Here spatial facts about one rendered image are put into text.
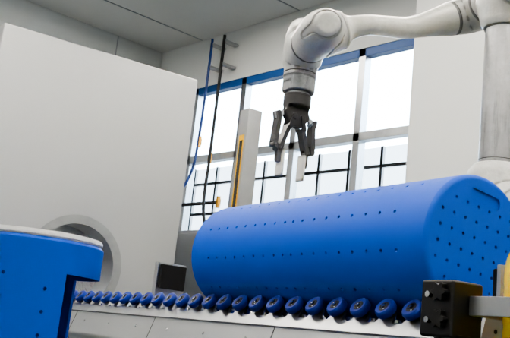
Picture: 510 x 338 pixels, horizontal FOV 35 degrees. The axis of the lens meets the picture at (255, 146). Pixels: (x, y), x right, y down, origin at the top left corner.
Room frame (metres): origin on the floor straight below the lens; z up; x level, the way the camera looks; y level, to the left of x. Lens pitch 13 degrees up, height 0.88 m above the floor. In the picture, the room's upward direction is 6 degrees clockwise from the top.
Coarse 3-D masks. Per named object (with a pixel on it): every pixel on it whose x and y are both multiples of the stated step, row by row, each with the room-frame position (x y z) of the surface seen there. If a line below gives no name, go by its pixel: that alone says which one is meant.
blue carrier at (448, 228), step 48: (336, 192) 1.84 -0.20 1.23; (384, 192) 1.63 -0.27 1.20; (432, 192) 1.49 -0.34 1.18; (480, 192) 1.54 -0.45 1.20; (240, 240) 2.00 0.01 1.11; (288, 240) 1.82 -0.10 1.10; (336, 240) 1.68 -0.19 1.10; (384, 240) 1.55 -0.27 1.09; (432, 240) 1.47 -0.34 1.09; (480, 240) 1.54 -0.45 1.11; (240, 288) 2.04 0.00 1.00; (288, 288) 1.86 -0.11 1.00; (336, 288) 1.72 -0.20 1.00; (384, 288) 1.59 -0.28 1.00
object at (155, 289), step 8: (160, 264) 2.56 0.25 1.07; (168, 264) 2.58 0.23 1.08; (176, 264) 2.59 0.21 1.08; (160, 272) 2.56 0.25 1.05; (168, 272) 2.56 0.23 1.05; (176, 272) 2.58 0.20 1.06; (184, 272) 2.59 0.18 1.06; (160, 280) 2.55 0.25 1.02; (168, 280) 2.57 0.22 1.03; (176, 280) 2.58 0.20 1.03; (184, 280) 2.60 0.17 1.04; (152, 288) 2.58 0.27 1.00; (160, 288) 2.56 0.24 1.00; (168, 288) 2.57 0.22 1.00; (176, 288) 2.58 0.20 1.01
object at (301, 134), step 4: (304, 116) 2.09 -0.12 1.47; (304, 120) 2.09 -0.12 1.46; (304, 124) 2.10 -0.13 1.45; (304, 128) 2.10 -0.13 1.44; (296, 132) 2.12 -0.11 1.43; (300, 132) 2.11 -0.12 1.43; (304, 132) 2.10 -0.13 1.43; (300, 136) 2.11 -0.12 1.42; (304, 136) 2.10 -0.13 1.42; (300, 140) 2.12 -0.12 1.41; (304, 140) 2.10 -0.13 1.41; (300, 144) 2.12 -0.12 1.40; (304, 144) 2.11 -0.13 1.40; (300, 148) 2.12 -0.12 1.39; (304, 148) 2.11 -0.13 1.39; (300, 152) 2.13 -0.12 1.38; (304, 152) 2.11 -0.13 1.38; (308, 152) 2.11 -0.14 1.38
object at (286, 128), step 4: (292, 116) 2.07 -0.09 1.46; (296, 116) 2.08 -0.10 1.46; (292, 120) 2.07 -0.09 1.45; (284, 124) 2.10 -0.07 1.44; (288, 124) 2.07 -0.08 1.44; (292, 124) 2.07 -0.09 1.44; (284, 128) 2.08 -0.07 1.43; (288, 128) 2.07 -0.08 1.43; (280, 132) 2.09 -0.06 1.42; (284, 132) 2.07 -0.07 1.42; (288, 132) 2.08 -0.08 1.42; (280, 136) 2.08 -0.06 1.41; (284, 136) 2.07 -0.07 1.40; (280, 140) 2.07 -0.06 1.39; (284, 140) 2.07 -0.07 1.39; (280, 144) 2.06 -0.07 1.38; (284, 144) 2.07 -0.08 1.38; (272, 148) 2.09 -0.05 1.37; (280, 148) 2.06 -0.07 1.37
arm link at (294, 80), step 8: (288, 72) 2.07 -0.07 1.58; (296, 72) 2.06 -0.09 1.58; (304, 72) 2.06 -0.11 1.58; (312, 72) 2.07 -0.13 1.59; (288, 80) 2.07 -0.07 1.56; (296, 80) 2.06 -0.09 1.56; (304, 80) 2.06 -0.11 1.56; (312, 80) 2.07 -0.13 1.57; (288, 88) 2.07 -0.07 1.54; (296, 88) 2.06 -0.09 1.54; (304, 88) 2.06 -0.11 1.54; (312, 88) 2.07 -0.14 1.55
